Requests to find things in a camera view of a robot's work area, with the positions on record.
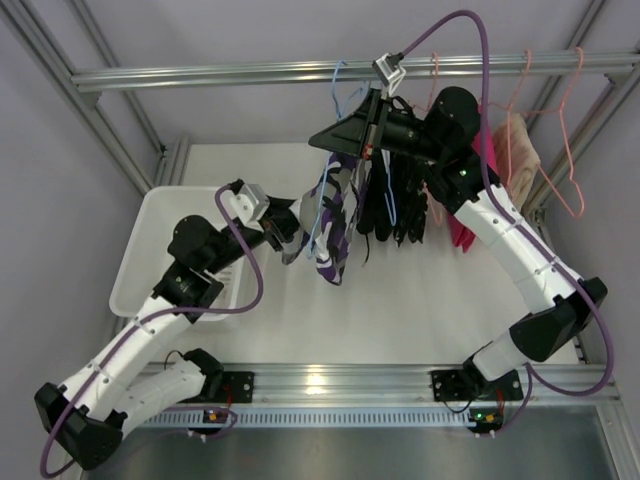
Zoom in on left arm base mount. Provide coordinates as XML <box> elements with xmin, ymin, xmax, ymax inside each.
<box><xmin>199</xmin><ymin>371</ymin><xmax>255</xmax><ymax>405</ymax></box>

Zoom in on beige trousers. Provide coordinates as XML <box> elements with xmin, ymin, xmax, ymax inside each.
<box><xmin>492</xmin><ymin>114</ymin><xmax>540</xmax><ymax>211</ymax></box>

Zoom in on salmon wire hanger middle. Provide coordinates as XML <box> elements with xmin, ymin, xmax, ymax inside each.
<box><xmin>489</xmin><ymin>49</ymin><xmax>533</xmax><ymax>188</ymax></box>

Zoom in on right aluminium frame post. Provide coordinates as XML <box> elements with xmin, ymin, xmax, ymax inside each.
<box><xmin>522</xmin><ymin>1</ymin><xmax>639</xmax><ymax>222</ymax></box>

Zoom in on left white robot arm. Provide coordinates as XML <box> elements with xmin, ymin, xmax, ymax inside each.
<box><xmin>34</xmin><ymin>185</ymin><xmax>300</xmax><ymax>479</ymax></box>

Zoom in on aluminium frame post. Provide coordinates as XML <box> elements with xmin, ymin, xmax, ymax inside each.
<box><xmin>0</xmin><ymin>0</ymin><xmax>191</xmax><ymax>201</ymax></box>
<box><xmin>522</xmin><ymin>1</ymin><xmax>639</xmax><ymax>222</ymax></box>

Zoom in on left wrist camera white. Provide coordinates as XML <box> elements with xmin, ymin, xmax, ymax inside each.
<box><xmin>230</xmin><ymin>183</ymin><xmax>270</xmax><ymax>229</ymax></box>

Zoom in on purple camouflage trousers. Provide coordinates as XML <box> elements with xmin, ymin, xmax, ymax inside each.
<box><xmin>281</xmin><ymin>153</ymin><xmax>366</xmax><ymax>286</ymax></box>

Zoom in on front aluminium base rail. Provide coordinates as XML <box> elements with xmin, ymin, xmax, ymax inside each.
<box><xmin>224</xmin><ymin>363</ymin><xmax>621</xmax><ymax>407</ymax></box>

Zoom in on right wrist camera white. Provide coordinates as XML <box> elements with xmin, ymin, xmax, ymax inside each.
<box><xmin>372</xmin><ymin>52</ymin><xmax>406</xmax><ymax>97</ymax></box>

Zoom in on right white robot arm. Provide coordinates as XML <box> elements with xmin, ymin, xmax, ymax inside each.
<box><xmin>308</xmin><ymin>87</ymin><xmax>607</xmax><ymax>395</ymax></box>

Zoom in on grey slotted cable duct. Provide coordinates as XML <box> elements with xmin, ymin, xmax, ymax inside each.
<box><xmin>139</xmin><ymin>405</ymin><xmax>501</xmax><ymax>431</ymax></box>

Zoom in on aluminium hanging rail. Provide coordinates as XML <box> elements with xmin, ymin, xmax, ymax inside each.
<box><xmin>71</xmin><ymin>50</ymin><xmax>639</xmax><ymax>93</ymax></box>

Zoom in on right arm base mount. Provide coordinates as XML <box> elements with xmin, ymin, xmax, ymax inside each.
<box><xmin>429</xmin><ymin>368</ymin><xmax>524</xmax><ymax>403</ymax></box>

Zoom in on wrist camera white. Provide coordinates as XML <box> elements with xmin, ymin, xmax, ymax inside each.
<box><xmin>372</xmin><ymin>52</ymin><xmax>406</xmax><ymax>97</ymax></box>
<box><xmin>230</xmin><ymin>183</ymin><xmax>270</xmax><ymax>229</ymax></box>

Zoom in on salmon wire hanger right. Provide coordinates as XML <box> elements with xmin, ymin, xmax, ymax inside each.
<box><xmin>536</xmin><ymin>46</ymin><xmax>585</xmax><ymax>219</ymax></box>

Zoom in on black patterned trousers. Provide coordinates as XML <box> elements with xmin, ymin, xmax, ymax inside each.
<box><xmin>382</xmin><ymin>153</ymin><xmax>428</xmax><ymax>247</ymax></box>

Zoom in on white plastic basket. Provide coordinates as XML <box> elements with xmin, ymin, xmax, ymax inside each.
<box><xmin>109</xmin><ymin>186</ymin><xmax>257</xmax><ymax>318</ymax></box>

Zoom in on pink trousers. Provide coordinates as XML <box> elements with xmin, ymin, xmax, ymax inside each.
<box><xmin>444</xmin><ymin>117</ymin><xmax>501</xmax><ymax>256</ymax></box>

